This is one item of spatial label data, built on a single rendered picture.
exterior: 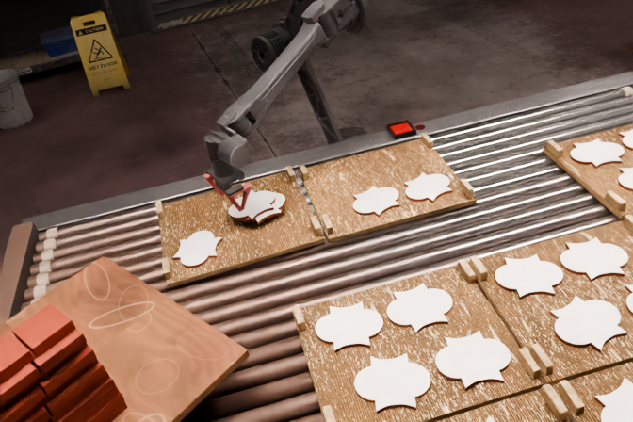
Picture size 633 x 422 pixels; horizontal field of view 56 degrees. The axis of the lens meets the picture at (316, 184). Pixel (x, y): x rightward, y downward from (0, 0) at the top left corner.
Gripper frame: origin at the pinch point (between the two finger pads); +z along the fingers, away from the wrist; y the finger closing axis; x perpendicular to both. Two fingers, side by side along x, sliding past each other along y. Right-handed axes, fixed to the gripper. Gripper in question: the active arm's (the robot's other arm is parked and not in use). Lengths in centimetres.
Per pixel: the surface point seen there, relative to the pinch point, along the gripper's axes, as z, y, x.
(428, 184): 6, -26, -47
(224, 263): 8.1, -11.6, 10.7
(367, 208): 6.6, -21.8, -28.0
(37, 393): -18, -47, 57
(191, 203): 7.8, 18.2, 5.0
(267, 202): 3.8, -2.9, -8.8
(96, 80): 85, 347, -53
